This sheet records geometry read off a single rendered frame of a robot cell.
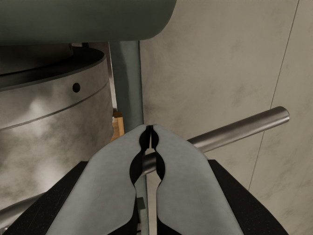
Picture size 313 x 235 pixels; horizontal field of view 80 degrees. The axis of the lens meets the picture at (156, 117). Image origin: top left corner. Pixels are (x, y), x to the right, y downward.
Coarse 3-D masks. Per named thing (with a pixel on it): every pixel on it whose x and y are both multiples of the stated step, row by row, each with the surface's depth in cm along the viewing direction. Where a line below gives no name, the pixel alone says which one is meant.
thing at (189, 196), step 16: (160, 128) 11; (160, 144) 10; (176, 144) 10; (160, 160) 9; (176, 160) 9; (192, 160) 9; (160, 176) 10; (176, 176) 8; (192, 176) 8; (208, 176) 8; (160, 192) 7; (176, 192) 7; (192, 192) 7; (208, 192) 7; (160, 208) 7; (176, 208) 7; (192, 208) 7; (208, 208) 7; (224, 208) 7; (160, 224) 6; (176, 224) 6; (192, 224) 6; (208, 224) 6; (224, 224) 6
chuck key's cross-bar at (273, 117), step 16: (272, 112) 12; (288, 112) 12; (224, 128) 12; (240, 128) 12; (256, 128) 12; (192, 144) 12; (208, 144) 12; (224, 144) 12; (144, 160) 12; (16, 208) 12; (0, 224) 12
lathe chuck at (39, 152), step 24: (96, 96) 24; (48, 120) 19; (72, 120) 21; (96, 120) 25; (0, 144) 17; (24, 144) 18; (48, 144) 20; (72, 144) 22; (96, 144) 26; (0, 168) 17; (24, 168) 19; (48, 168) 20; (0, 192) 18; (24, 192) 20
